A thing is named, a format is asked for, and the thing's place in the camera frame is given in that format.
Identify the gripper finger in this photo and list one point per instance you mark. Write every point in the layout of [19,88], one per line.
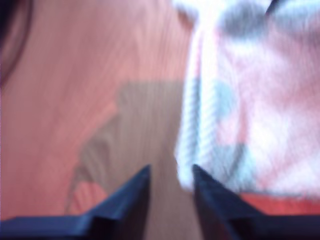
[125,207]
[215,207]
[272,5]

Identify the pale fluffy tea towel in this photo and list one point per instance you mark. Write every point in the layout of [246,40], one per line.
[250,100]

